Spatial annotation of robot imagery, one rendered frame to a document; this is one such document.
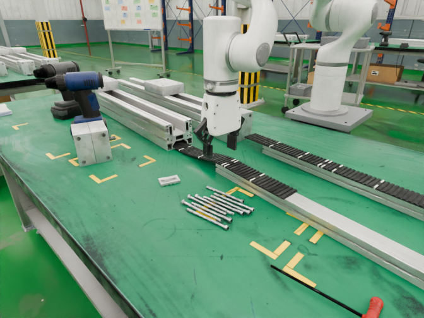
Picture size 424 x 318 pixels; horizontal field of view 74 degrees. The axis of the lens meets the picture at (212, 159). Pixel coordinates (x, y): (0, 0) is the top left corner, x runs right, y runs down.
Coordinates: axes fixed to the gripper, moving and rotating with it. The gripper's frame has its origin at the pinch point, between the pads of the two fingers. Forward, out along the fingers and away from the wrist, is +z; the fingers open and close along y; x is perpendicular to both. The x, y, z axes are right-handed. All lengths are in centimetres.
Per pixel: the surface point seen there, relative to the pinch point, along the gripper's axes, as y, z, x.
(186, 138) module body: 2.7, 3.8, 19.6
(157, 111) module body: 2.3, -1.5, 36.7
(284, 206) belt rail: -1.8, 5.0, -23.1
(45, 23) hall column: 181, -21, 1026
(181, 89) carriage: 23, -4, 52
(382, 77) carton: 481, 54, 137
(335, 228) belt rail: -2.0, 3.6, -34.4
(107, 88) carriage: 0, -4, 77
